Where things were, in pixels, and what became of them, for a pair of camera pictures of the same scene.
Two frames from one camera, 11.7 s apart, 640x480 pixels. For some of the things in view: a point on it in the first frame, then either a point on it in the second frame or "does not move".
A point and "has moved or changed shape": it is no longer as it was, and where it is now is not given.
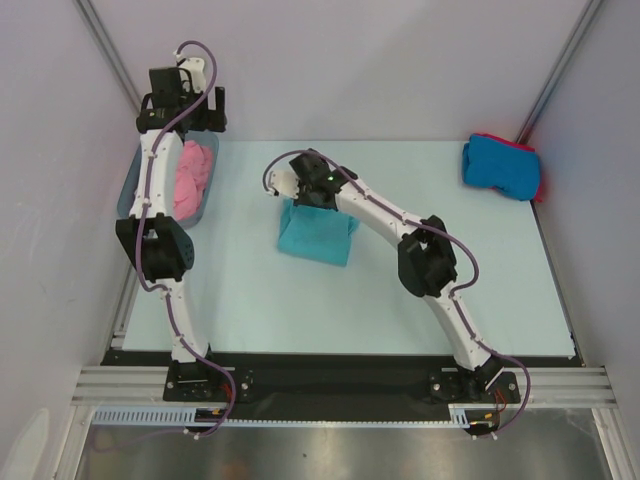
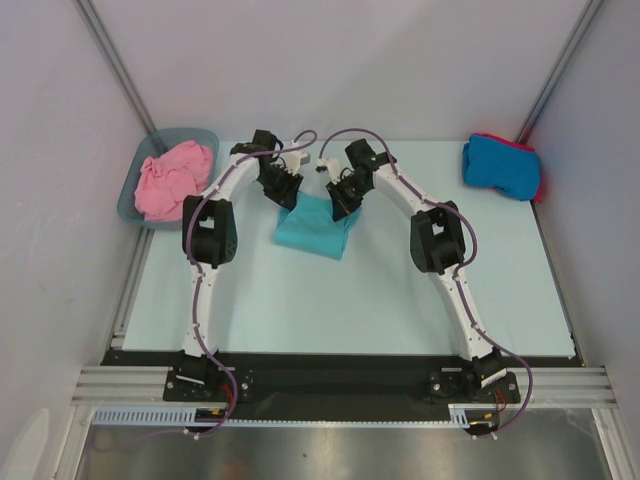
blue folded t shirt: (488, 163) does not move
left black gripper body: (201, 118) to (279, 184)
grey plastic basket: (207, 139) does not move
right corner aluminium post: (586, 17) does not move
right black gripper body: (310, 198) to (343, 190)
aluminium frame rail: (538, 386) does not move
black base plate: (335, 380) does not move
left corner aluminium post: (109, 51) does not move
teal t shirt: (316, 233) has moved or changed shape
